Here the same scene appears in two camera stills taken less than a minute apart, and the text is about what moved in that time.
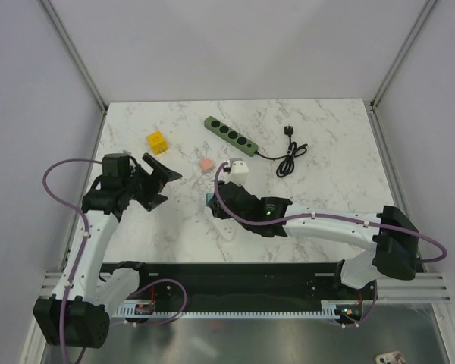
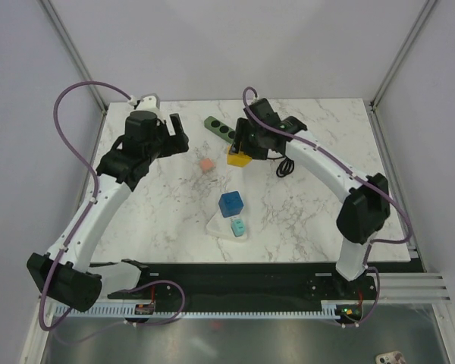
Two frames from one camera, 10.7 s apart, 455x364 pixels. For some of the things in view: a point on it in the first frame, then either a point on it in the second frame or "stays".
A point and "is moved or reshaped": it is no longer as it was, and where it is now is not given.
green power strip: (245, 145) stays
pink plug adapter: (206, 164) stays
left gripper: (159, 176) to (175, 144)
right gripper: (217, 211) to (243, 128)
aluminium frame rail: (425, 288) stays
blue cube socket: (208, 196) is moved or reshaped
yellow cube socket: (158, 142) is moved or reshaped
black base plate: (239, 281) stays
